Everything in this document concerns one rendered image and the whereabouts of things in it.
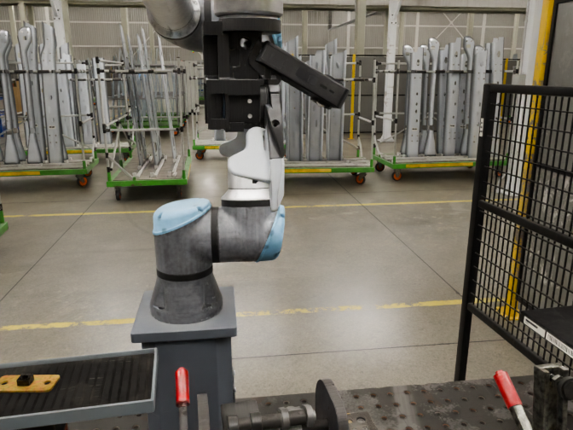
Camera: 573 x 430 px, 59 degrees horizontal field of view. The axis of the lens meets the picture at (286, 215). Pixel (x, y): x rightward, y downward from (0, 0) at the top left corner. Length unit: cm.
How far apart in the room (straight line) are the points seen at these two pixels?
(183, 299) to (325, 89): 59
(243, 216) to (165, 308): 25
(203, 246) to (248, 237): 9
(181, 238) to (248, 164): 49
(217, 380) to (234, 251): 27
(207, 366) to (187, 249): 24
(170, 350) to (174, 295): 11
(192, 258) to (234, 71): 53
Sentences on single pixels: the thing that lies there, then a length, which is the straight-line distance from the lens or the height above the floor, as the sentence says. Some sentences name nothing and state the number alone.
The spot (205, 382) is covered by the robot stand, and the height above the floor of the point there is 97.
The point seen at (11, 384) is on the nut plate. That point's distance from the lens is 85.
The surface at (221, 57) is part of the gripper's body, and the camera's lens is 58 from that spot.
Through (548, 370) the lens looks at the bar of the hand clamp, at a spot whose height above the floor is 121.
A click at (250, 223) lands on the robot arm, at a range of 100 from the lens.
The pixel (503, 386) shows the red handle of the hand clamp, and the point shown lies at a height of 114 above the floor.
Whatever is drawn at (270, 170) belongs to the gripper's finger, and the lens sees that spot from 54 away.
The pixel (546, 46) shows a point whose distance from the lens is 346.
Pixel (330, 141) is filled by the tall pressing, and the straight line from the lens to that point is 773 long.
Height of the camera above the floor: 159
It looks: 16 degrees down
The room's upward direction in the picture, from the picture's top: straight up
